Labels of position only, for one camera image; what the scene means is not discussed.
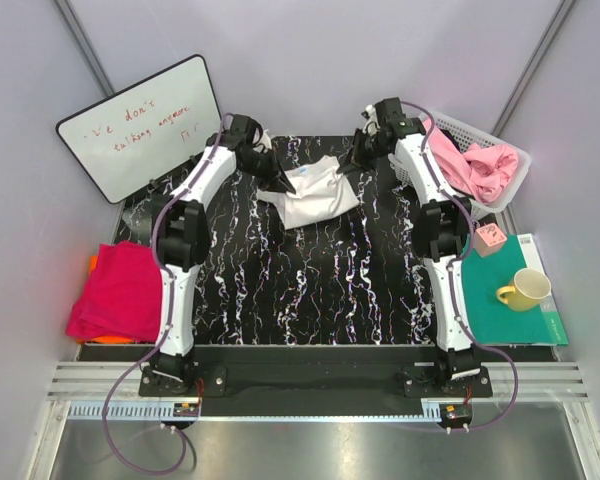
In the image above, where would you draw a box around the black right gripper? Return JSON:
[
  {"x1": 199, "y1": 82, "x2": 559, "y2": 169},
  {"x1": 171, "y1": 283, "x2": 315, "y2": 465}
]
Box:
[{"x1": 336, "y1": 129, "x2": 389, "y2": 177}]

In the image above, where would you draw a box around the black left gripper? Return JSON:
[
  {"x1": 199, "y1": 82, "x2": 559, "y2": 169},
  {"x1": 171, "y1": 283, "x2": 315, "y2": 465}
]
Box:
[{"x1": 238, "y1": 146, "x2": 294, "y2": 194}]

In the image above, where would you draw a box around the white t shirt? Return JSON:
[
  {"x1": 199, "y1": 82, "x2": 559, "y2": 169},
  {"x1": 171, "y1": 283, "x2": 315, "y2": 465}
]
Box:
[{"x1": 256, "y1": 155, "x2": 360, "y2": 230}]

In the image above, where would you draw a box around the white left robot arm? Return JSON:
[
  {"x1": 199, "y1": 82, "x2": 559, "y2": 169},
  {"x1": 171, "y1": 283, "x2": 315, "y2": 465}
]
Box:
[{"x1": 148, "y1": 114, "x2": 295, "y2": 396}]

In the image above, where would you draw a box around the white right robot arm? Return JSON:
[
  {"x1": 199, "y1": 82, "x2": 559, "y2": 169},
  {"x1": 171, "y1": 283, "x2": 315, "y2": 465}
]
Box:
[{"x1": 338, "y1": 97, "x2": 480, "y2": 397}]

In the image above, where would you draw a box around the white plastic basket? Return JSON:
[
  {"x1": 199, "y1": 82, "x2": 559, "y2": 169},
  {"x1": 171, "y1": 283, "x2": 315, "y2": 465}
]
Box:
[{"x1": 379, "y1": 112, "x2": 531, "y2": 219}]

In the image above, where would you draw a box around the pink t shirt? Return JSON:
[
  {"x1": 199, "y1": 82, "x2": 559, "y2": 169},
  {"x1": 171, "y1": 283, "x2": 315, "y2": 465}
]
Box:
[{"x1": 428, "y1": 126, "x2": 519, "y2": 204}]

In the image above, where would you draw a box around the whiteboard with red writing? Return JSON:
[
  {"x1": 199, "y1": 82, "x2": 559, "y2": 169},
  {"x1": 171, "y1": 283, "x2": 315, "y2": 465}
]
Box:
[{"x1": 56, "y1": 55, "x2": 221, "y2": 204}]

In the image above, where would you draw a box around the pink power cube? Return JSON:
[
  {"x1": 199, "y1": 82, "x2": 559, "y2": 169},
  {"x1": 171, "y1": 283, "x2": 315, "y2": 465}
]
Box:
[{"x1": 474, "y1": 223, "x2": 507, "y2": 257}]

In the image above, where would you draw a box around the magenta folded t shirt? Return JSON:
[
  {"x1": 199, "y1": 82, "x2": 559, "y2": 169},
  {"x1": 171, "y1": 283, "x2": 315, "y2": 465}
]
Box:
[{"x1": 66, "y1": 241, "x2": 162, "y2": 343}]

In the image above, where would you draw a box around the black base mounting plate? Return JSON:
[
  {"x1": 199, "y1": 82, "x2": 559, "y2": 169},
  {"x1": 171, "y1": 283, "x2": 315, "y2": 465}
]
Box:
[{"x1": 139, "y1": 345, "x2": 493, "y2": 399}]

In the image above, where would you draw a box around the green cutting mat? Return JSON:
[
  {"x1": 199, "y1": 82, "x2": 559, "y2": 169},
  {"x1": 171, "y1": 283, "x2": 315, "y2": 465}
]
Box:
[{"x1": 462, "y1": 233, "x2": 569, "y2": 346}]

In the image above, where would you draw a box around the yellow paper cup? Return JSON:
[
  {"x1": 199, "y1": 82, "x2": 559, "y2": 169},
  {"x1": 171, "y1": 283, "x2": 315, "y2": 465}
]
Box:
[{"x1": 496, "y1": 268, "x2": 552, "y2": 312}]

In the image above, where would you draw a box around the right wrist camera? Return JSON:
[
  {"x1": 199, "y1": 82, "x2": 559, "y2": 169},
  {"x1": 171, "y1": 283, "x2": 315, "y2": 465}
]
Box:
[{"x1": 362, "y1": 104, "x2": 379, "y2": 135}]

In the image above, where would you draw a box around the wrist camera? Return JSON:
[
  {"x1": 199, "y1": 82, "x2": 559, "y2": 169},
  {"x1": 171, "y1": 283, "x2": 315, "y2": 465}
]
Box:
[
  {"x1": 362, "y1": 104, "x2": 379, "y2": 135},
  {"x1": 255, "y1": 130, "x2": 272, "y2": 152}
]

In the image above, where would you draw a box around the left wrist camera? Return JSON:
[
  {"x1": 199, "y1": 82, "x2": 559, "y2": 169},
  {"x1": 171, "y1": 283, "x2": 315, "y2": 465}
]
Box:
[{"x1": 255, "y1": 130, "x2": 272, "y2": 152}]

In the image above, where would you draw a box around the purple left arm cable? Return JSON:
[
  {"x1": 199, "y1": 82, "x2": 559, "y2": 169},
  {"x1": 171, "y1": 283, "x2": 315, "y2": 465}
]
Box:
[{"x1": 101, "y1": 112, "x2": 236, "y2": 476}]

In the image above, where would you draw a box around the aluminium rail frame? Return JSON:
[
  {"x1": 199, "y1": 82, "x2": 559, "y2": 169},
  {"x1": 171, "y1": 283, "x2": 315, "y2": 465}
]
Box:
[{"x1": 47, "y1": 362, "x2": 589, "y2": 413}]

